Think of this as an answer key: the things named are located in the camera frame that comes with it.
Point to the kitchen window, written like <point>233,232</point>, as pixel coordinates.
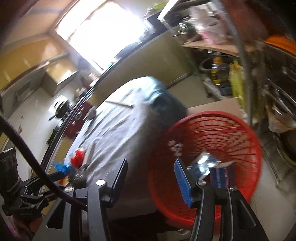
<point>100,30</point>

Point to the blue plastic bag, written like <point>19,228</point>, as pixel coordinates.
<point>64,168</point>

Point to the yellow base cabinets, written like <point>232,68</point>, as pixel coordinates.
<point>162,57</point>

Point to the red plastic waste basket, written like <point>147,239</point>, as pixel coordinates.
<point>201,141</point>

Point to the metal storage rack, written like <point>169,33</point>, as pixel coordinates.
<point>266,49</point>

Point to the long bamboo stick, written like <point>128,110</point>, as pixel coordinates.
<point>120,104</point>

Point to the black wok with lid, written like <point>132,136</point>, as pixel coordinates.
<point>61,110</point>

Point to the yellow plastic bag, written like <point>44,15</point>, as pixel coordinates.
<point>236,78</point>

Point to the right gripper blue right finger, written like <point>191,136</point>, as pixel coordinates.
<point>187,184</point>

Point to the yellow wall cabinets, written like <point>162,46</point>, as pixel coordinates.
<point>16,61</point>

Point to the white ceramic bowl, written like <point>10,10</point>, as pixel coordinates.
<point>92,113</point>

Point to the dark red built-in oven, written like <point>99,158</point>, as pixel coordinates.
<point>77,121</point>

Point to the grey tablecloth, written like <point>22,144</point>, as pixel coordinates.
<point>118,133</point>

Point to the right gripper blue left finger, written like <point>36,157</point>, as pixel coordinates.
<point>114,183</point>

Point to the pink white plastic bag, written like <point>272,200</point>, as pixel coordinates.
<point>208,23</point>

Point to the red plastic bag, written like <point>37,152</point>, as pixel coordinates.
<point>77,158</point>

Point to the cardboard sheet on floor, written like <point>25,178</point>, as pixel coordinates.
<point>229,105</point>

